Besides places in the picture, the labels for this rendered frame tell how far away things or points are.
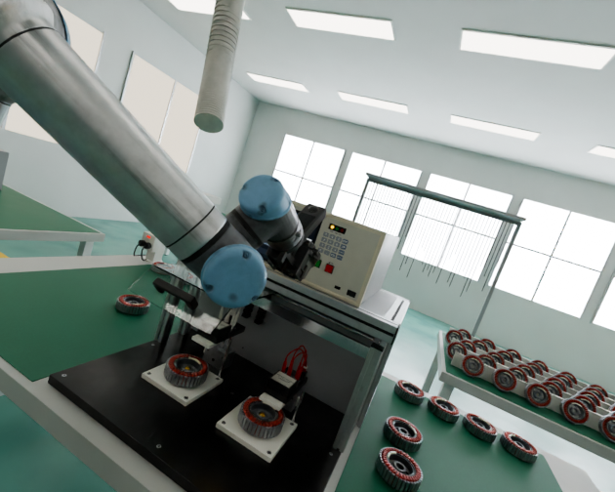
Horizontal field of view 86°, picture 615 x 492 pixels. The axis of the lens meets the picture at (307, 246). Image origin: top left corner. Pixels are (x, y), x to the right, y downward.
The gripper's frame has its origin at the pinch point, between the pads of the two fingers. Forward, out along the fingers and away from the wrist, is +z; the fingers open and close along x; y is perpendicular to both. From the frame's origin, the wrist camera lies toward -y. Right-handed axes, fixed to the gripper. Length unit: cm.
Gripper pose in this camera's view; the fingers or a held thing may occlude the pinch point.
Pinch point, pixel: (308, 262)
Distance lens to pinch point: 83.1
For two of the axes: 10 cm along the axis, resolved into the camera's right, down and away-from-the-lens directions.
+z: 1.9, 4.0, 9.0
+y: -4.4, 8.5, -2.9
